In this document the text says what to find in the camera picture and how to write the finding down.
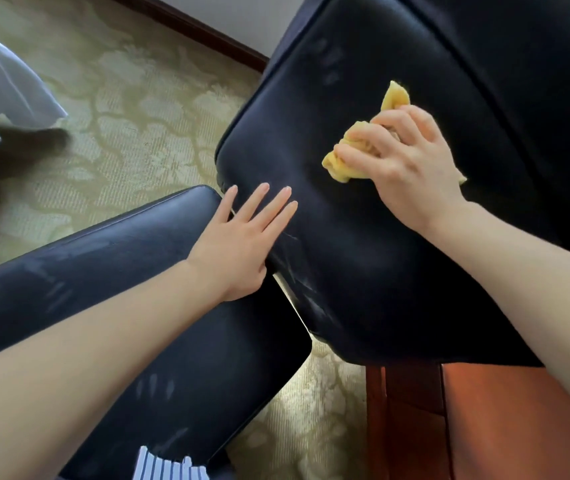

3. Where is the person's right hand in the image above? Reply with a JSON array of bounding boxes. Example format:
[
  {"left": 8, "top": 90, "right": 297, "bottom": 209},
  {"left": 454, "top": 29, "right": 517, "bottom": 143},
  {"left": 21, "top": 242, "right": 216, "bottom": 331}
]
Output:
[{"left": 333, "top": 104, "right": 468, "bottom": 235}]

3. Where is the person's left hand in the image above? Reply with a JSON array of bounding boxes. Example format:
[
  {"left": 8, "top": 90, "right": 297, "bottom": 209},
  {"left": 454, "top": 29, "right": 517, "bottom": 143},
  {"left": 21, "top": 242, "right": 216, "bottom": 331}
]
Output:
[{"left": 184, "top": 183, "right": 300, "bottom": 303}]

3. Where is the yellow cleaning cloth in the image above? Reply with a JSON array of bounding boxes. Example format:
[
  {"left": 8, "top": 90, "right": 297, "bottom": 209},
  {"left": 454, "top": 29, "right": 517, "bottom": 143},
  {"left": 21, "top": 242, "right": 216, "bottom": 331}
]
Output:
[{"left": 321, "top": 80, "right": 468, "bottom": 185}]

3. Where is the black leather chair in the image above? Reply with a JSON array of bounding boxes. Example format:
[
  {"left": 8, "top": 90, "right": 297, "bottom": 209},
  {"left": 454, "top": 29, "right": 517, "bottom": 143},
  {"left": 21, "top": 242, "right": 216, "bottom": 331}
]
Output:
[{"left": 0, "top": 0, "right": 570, "bottom": 480}]

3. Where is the person's left forearm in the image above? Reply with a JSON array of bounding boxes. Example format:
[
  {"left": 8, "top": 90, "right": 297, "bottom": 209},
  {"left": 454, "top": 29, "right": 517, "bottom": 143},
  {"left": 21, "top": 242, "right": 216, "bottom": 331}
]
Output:
[{"left": 0, "top": 259, "right": 226, "bottom": 480}]

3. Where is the person's right forearm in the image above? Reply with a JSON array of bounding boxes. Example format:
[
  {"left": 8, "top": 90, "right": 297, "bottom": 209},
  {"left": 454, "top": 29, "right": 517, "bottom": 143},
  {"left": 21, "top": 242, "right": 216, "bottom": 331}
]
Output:
[{"left": 430, "top": 202, "right": 570, "bottom": 425}]

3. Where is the blue striped white apron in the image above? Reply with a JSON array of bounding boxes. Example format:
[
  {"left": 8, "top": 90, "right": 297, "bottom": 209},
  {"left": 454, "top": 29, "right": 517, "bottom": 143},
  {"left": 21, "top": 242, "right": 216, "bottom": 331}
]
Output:
[{"left": 131, "top": 446, "right": 211, "bottom": 480}]

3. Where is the dark wooden baseboard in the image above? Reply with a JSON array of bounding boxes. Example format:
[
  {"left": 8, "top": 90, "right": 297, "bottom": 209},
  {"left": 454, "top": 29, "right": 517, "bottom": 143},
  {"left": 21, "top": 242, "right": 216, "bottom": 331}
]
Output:
[{"left": 100, "top": 0, "right": 270, "bottom": 73}]

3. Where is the red-brown wooden table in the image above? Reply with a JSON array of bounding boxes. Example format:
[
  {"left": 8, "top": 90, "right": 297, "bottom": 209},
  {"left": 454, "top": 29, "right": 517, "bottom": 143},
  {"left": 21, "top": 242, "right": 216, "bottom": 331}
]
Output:
[{"left": 364, "top": 362, "right": 570, "bottom": 480}]

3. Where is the white bed sheet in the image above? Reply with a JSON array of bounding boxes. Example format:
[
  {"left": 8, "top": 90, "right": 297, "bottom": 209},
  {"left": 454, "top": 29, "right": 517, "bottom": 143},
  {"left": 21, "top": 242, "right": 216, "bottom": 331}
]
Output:
[{"left": 0, "top": 14, "right": 70, "bottom": 195}]

